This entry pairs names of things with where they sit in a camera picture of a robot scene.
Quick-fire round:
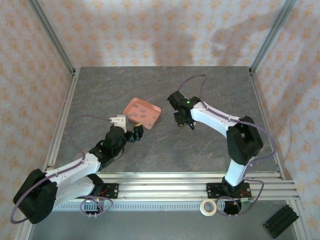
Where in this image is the pink plastic tray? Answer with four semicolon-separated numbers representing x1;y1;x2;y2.
123;98;162;130

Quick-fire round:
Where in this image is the white tape roll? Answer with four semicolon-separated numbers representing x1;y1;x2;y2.
199;198;218;216

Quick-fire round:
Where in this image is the black aluminium extrusion piece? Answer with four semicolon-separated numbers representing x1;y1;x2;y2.
262;204;300;238

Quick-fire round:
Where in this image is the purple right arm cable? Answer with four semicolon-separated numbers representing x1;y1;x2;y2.
177;74;277;180

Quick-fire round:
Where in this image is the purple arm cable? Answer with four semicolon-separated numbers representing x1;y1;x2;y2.
177;74;277;180
9;114;113;224

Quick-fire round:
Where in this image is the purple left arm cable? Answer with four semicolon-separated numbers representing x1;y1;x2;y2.
9;114;113;224

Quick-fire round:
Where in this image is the aluminium table side rail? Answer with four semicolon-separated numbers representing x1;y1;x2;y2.
249;68;286;180
43;68;81;173

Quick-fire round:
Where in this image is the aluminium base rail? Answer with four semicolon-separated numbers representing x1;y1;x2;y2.
26;172;300;201

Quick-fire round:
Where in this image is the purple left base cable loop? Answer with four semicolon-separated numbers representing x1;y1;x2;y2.
79;194;113;218

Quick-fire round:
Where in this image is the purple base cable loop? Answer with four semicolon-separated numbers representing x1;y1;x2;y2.
79;194;113;218
215;181;266;218

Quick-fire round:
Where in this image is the grey slotted cable duct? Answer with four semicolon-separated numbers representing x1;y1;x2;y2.
53;201;241;212

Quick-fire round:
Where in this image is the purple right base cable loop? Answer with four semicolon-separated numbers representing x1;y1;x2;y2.
215;181;266;218

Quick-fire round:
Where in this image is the aluminium frame post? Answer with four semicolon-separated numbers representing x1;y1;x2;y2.
26;0;77;76
249;0;298;75

